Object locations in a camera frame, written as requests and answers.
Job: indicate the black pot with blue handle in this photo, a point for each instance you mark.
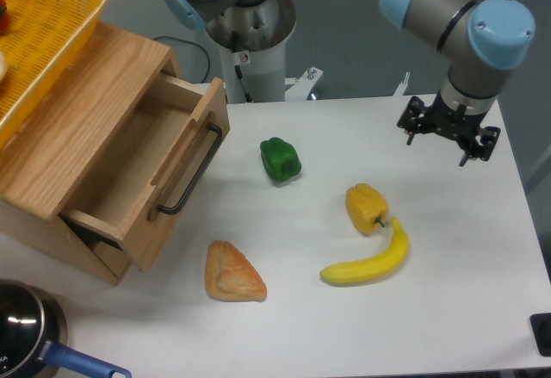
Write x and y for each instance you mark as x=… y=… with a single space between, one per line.
x=34 y=333

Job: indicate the black drawer handle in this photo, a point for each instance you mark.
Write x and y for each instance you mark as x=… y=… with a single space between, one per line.
x=179 y=205

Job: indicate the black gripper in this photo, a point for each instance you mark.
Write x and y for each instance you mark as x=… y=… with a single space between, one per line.
x=456 y=124

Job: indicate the yellow banana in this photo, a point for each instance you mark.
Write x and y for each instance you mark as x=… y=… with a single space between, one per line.
x=373 y=268

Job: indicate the wooden drawer cabinet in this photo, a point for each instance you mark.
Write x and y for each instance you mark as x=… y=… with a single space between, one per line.
x=42 y=166

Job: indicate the open wooden drawer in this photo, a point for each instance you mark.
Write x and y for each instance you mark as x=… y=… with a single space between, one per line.
x=149 y=161

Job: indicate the white mounting bracket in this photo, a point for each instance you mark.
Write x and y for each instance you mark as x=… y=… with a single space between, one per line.
x=303 y=88

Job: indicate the yellow plastic basket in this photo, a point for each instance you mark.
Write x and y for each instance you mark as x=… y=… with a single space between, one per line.
x=40 y=41

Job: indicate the yellow bell pepper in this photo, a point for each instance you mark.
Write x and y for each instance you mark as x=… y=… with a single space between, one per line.
x=366 y=207

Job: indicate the green bell pepper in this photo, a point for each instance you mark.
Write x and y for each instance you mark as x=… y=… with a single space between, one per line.
x=280 y=160

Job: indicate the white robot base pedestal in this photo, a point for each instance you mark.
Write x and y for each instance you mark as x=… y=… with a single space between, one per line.
x=252 y=46

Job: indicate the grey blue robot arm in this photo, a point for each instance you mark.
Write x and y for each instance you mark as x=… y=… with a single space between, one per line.
x=484 y=41

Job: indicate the black corner object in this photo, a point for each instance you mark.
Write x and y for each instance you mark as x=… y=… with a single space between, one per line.
x=541 y=328

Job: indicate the triangular pastry bread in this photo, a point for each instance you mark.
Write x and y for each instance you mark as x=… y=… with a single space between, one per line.
x=229 y=275

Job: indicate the red object in basket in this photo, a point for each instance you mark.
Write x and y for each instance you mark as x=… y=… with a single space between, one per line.
x=4 y=16

